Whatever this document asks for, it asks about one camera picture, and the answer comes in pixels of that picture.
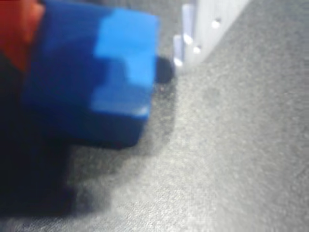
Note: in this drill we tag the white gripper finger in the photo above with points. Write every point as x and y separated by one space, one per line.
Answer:
212 24

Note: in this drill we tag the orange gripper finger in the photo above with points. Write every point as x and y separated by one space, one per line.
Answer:
14 29

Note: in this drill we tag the blue cube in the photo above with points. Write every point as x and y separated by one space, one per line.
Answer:
72 84

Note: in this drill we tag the black felt mat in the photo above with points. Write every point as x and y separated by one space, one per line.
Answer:
229 145

